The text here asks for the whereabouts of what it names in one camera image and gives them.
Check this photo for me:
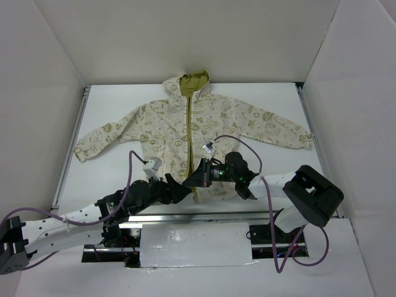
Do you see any cream green printed hooded jacket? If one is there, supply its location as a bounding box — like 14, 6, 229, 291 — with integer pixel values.
73, 69, 313, 204

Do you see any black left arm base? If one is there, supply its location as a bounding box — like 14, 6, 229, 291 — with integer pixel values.
99, 226, 141, 268

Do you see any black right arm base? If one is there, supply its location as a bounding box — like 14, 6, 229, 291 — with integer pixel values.
245, 223, 301, 244

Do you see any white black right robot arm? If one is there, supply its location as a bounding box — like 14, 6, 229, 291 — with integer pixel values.
183, 152, 344, 242

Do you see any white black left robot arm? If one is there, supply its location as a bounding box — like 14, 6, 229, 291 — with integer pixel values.
1, 174, 192, 275

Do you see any white foam board cover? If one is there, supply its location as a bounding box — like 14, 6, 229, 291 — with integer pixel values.
140, 222, 253, 268

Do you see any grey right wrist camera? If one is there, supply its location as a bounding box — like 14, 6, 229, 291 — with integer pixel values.
202, 142, 215, 160

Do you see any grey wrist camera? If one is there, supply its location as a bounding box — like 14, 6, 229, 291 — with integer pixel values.
143, 157, 162, 180
202, 142, 215, 160

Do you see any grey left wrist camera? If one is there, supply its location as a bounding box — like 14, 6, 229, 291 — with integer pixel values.
143, 157, 162, 180

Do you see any aluminium left frame rail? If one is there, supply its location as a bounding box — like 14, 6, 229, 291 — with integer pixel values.
50, 85, 92, 214

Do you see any aluminium frame rail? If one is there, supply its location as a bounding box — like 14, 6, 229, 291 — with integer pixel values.
295, 82, 344, 217
50, 85, 92, 214

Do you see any aluminium right frame rail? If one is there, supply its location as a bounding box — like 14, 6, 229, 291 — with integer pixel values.
295, 82, 344, 217

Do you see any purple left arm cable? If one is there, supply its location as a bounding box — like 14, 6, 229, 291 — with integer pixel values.
0, 150, 149, 270

